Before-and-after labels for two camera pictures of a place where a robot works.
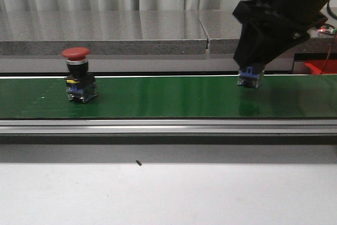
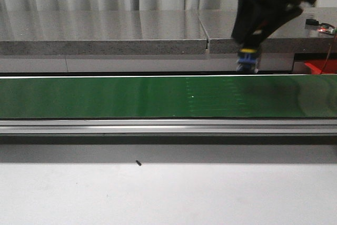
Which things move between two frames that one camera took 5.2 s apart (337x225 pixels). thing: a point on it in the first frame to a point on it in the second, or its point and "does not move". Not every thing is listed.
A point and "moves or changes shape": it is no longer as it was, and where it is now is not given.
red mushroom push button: x=80 y=84 moves or changes shape
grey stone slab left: x=102 y=32 does not move
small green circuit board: x=328 y=29 does not move
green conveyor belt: x=212 y=97 does not move
